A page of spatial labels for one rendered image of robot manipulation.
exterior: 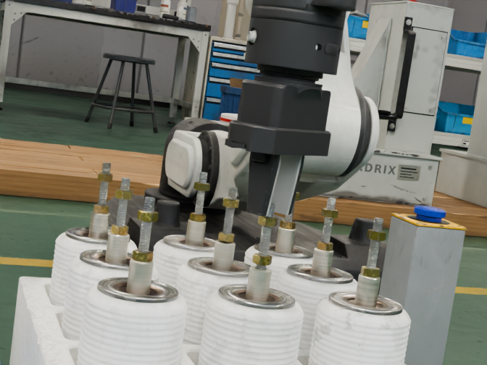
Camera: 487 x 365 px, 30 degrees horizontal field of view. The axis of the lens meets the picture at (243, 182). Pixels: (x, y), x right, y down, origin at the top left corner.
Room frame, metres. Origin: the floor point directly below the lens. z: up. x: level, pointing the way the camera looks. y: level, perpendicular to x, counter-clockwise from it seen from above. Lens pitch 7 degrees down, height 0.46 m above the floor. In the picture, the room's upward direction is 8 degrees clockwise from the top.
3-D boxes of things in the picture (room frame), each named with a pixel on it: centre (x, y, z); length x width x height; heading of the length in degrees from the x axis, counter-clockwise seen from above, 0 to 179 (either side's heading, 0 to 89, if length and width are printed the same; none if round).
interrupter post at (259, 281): (0.87, -0.03, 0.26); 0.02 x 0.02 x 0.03
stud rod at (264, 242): (0.87, -0.03, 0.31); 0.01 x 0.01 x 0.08
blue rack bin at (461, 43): (6.60, -1.42, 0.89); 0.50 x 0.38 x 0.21; 18
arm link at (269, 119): (0.87, -0.03, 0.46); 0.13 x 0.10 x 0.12; 142
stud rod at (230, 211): (0.98, 0.01, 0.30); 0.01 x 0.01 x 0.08
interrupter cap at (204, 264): (0.98, 0.01, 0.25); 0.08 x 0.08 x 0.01
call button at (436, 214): (1.14, -0.24, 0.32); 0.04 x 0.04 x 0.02
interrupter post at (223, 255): (0.98, 0.01, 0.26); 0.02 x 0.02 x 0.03
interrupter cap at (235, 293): (0.87, -0.03, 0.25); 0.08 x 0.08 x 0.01
